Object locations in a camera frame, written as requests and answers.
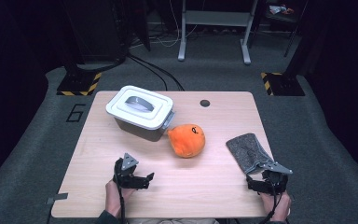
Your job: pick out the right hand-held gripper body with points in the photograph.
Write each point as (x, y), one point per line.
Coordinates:
(273, 183)

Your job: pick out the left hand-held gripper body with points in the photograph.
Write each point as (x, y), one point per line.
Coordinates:
(124, 177)

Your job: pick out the grey towel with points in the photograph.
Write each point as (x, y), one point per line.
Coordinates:
(248, 152)

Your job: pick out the grey plastic storage box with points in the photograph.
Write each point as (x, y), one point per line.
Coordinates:
(136, 132)

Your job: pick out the orange plush toy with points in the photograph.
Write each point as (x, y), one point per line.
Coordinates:
(187, 141)

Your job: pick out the white lidded plastic container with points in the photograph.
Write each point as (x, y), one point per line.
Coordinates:
(155, 116)

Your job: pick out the person's right hand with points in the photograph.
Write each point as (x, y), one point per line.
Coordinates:
(284, 205)

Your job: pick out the person's left hand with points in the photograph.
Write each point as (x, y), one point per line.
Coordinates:
(112, 199)

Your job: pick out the grey tape strip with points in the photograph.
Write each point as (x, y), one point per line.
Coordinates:
(292, 198)
(56, 198)

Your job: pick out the dark round table grommet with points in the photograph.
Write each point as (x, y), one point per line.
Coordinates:
(204, 103)

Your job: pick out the black striped stand base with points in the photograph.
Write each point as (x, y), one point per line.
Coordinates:
(284, 84)
(79, 84)

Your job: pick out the black cabinet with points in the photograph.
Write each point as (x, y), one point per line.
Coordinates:
(96, 28)

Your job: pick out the white and orange shelf clutter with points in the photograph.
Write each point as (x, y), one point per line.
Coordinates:
(278, 9)

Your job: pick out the white metal table frame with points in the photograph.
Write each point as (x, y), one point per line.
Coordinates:
(217, 18)

